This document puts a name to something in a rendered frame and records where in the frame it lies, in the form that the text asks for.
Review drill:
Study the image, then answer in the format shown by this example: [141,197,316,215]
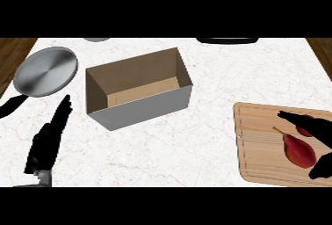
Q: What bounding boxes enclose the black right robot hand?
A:
[277,110,332,180]

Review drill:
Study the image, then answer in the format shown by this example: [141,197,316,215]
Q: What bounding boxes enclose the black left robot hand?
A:
[24,94,74,175]

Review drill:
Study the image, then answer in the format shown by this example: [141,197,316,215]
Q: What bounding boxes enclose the red pear with stem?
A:
[272,126,318,170]

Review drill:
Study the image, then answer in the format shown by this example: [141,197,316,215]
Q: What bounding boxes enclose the wooden cutting board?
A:
[232,101,332,188]

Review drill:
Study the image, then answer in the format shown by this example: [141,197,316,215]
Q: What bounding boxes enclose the open cardboard box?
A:
[85,47,195,132]

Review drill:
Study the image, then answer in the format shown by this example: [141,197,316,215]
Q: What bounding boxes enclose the red fruit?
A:
[296,114,316,138]

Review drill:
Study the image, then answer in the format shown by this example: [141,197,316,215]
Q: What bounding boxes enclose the black flat object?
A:
[195,37,260,45]

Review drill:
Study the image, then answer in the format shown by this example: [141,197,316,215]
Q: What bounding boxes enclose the grey round object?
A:
[82,37,113,43]

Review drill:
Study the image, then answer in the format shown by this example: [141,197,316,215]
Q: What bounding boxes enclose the silver frying pan black handle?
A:
[0,46,80,120]

